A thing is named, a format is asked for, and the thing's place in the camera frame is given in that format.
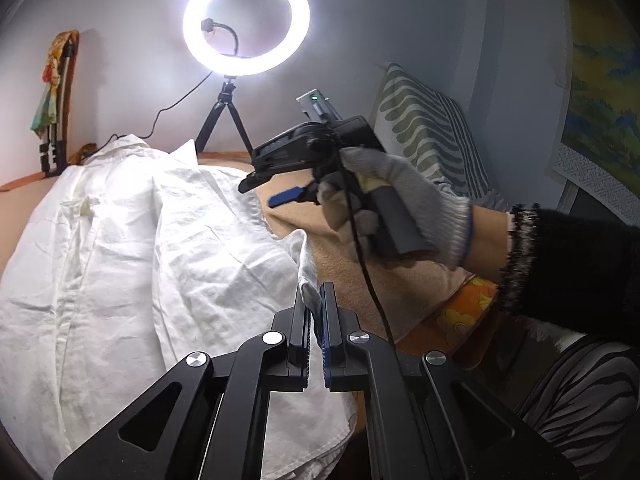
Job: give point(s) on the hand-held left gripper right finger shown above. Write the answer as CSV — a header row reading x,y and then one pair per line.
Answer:
x,y
327,330

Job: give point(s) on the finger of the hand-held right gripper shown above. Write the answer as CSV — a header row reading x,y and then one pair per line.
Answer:
x,y
260,179
285,197

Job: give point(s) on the colourful scarf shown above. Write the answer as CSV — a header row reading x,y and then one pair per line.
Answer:
x,y
47,100

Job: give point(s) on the zebra striped pants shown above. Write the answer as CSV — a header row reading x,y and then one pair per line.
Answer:
x,y
590,400

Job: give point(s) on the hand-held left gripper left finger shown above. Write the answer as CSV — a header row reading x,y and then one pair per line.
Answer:
x,y
306,325

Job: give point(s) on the green patterned pillow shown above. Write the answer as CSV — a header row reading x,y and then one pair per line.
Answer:
x,y
425,130

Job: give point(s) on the folded grey tripod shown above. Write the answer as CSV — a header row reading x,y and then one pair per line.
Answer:
x,y
57,155

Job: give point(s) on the black mini tripod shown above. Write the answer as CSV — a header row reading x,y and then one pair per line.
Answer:
x,y
227,100

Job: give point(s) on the person's right forearm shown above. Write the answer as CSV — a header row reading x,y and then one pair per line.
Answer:
x,y
575,270

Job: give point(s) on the yellow patterned cloth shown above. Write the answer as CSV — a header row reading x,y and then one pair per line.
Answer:
x,y
84,154

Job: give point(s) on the person's right hand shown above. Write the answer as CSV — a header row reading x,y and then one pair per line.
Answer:
x,y
425,200

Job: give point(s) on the white shirt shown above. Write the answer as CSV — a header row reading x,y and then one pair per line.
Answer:
x,y
125,260

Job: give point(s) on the landscape wall picture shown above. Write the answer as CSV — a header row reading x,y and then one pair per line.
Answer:
x,y
600,85

